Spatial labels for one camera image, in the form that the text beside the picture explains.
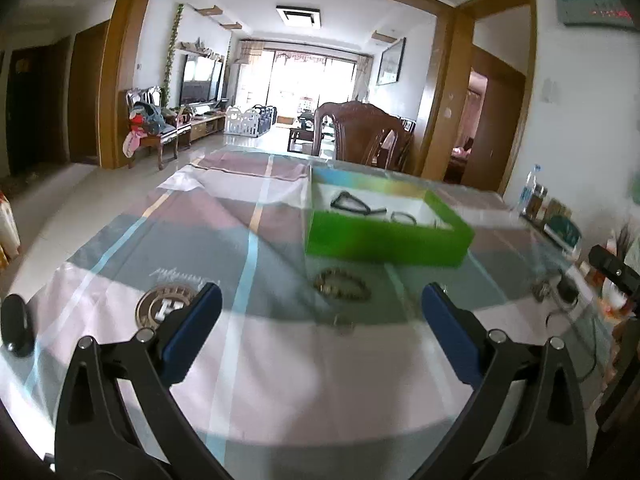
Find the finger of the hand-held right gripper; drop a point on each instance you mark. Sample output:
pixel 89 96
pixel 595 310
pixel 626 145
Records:
pixel 612 267

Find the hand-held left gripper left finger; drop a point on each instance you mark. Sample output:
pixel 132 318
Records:
pixel 192 332

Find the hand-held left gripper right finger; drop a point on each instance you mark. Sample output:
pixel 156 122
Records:
pixel 450 335

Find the green cardboard box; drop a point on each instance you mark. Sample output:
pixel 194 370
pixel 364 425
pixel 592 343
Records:
pixel 380 242

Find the black bangle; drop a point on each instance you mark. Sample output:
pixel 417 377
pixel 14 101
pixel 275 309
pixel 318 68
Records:
pixel 392 217

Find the black power adapter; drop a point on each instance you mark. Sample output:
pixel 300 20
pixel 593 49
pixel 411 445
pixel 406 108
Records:
pixel 567 290

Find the dark green packet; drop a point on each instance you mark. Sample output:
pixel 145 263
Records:
pixel 562 230

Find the glass jar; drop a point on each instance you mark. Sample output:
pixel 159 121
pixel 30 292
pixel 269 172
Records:
pixel 539 205

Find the clear water bottle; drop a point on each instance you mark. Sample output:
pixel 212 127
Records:
pixel 529 195

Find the black oval device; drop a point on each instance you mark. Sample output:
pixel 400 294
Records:
pixel 17 325

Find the wooden armchair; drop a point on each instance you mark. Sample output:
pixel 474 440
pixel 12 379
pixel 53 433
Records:
pixel 167 135

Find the wooden television cabinet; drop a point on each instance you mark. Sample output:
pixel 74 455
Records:
pixel 205 127

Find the red and white bag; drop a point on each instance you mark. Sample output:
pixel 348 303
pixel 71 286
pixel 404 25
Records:
pixel 7 230

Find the pile of clothes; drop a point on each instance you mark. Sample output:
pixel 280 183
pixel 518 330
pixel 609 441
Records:
pixel 145 125

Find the white baby fence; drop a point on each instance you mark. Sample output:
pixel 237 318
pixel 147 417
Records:
pixel 245 122

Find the carved wooden dining chair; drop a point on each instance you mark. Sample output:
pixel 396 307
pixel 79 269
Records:
pixel 360 135

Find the flat screen television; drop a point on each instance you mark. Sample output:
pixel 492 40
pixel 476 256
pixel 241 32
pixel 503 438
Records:
pixel 200 80

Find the green ivy garland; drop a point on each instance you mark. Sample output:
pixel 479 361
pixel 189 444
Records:
pixel 170 60

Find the framed wall picture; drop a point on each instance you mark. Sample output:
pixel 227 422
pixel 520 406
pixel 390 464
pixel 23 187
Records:
pixel 391 62

